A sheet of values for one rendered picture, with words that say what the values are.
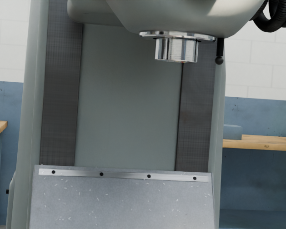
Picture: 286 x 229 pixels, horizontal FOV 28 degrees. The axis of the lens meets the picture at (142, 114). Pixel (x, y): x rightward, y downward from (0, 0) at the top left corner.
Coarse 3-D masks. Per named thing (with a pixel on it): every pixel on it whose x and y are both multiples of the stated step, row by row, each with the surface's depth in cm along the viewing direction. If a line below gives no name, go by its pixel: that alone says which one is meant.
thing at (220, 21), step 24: (120, 0) 57; (144, 0) 55; (168, 0) 54; (192, 0) 54; (216, 0) 55; (240, 0) 55; (264, 0) 59; (144, 24) 58; (168, 24) 56; (192, 24) 56; (216, 24) 56; (240, 24) 58
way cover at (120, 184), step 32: (32, 192) 96; (64, 192) 97; (96, 192) 98; (128, 192) 99; (160, 192) 100; (192, 192) 101; (32, 224) 94; (64, 224) 95; (128, 224) 97; (160, 224) 98; (192, 224) 99
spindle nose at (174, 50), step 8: (160, 40) 62; (168, 40) 61; (176, 40) 61; (184, 40) 61; (192, 40) 62; (160, 48) 62; (168, 48) 61; (176, 48) 61; (184, 48) 61; (192, 48) 62; (160, 56) 62; (168, 56) 61; (176, 56) 61; (184, 56) 61; (192, 56) 62
